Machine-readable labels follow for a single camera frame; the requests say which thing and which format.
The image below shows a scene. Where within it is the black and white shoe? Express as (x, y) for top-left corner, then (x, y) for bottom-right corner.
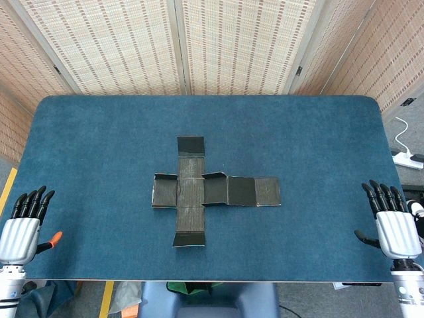
(406, 198), (424, 248)

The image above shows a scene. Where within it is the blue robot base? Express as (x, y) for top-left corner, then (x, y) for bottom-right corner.
(137, 282), (281, 318)

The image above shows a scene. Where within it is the white power cable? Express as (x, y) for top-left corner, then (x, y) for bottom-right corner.
(394, 116), (413, 156)

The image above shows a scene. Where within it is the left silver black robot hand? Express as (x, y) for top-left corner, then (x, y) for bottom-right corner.
(0, 185), (64, 266)

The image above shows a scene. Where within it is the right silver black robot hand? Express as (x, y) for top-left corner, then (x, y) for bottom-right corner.
(353, 179), (423, 261)

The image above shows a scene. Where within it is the grey plastic bag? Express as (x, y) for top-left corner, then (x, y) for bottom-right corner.
(111, 281), (143, 314)

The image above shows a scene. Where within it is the woven folding screen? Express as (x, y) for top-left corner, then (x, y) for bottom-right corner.
(0, 0), (424, 165)

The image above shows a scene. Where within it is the white power strip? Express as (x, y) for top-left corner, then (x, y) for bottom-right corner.
(392, 150), (424, 170)

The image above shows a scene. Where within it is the green bag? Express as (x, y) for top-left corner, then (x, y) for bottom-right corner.
(166, 281), (213, 295)

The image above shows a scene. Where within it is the black cardboard box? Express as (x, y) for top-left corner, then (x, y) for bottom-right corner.
(151, 134), (282, 248)

